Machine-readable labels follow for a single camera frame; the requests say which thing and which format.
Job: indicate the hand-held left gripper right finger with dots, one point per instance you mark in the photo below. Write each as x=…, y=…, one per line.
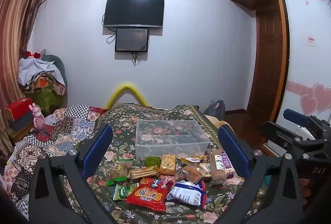
x=234, y=149

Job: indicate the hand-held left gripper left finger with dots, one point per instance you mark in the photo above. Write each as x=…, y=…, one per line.
x=99, y=146

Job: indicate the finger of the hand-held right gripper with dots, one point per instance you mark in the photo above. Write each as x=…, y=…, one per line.
x=296, y=116
x=276, y=136

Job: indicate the clear packet with green strip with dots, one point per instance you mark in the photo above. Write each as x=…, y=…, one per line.
x=120, y=168

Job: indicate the yellow snack packet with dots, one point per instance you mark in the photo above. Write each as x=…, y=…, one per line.
x=192, y=160

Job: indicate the brown cake packet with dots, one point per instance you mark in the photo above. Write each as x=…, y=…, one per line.
x=191, y=173

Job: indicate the green snack packet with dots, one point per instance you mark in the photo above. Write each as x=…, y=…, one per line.
x=121, y=191

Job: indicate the long cracker packet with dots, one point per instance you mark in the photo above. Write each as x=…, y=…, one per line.
x=143, y=172

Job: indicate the green jelly cup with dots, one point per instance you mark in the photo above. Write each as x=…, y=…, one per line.
x=152, y=161

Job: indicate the clear plastic storage box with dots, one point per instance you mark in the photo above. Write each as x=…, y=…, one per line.
x=170, y=149

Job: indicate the white and blue snack bag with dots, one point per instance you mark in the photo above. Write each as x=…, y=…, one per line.
x=186, y=194

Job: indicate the orange rice cracker packet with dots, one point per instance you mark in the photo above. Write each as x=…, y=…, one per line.
x=168, y=164

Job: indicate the red snack bag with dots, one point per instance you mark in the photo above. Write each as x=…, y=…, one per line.
x=148, y=194

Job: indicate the purple biscuit roll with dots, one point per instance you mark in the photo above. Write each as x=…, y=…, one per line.
x=227, y=166

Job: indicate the brown biscuit roll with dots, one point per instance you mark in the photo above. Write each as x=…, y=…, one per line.
x=217, y=167

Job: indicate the tan cloth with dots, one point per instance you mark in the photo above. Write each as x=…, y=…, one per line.
x=221, y=124

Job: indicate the dark floral blanket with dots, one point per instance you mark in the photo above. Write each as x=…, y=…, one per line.
x=121, y=123

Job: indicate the small bread packet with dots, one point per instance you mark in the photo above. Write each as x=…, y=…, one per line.
x=206, y=168

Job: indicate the patchwork quilt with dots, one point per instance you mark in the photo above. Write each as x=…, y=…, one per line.
x=64, y=125

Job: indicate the grey bag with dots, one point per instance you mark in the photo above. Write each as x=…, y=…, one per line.
x=216, y=110

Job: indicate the white heart-print wardrobe door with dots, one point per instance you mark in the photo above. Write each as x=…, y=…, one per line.
x=305, y=71

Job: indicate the brown wooden door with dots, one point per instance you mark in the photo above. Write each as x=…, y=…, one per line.
x=269, y=58

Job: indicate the yellow foam tube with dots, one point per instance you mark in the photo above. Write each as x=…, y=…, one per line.
x=126, y=87

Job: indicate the pink plush toy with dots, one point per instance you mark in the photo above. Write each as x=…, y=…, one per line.
x=37, y=118

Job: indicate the red white door label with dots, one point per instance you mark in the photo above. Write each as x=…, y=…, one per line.
x=310, y=40

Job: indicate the dark box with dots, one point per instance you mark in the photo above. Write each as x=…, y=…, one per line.
x=22, y=122

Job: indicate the red box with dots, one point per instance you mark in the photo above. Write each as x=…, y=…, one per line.
x=18, y=107

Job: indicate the teal chair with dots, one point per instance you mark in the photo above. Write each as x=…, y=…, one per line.
x=58, y=63

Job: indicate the pile of clothes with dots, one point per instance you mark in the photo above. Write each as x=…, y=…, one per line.
x=38, y=76

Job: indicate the red artificial flowers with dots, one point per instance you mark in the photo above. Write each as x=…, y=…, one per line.
x=28, y=54

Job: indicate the striped brown curtain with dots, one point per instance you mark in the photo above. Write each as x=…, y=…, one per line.
x=15, y=32

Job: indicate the small black wall monitor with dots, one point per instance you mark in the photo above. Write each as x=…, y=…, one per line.
x=132, y=40

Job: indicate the black wall television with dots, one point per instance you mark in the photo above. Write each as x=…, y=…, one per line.
x=134, y=11

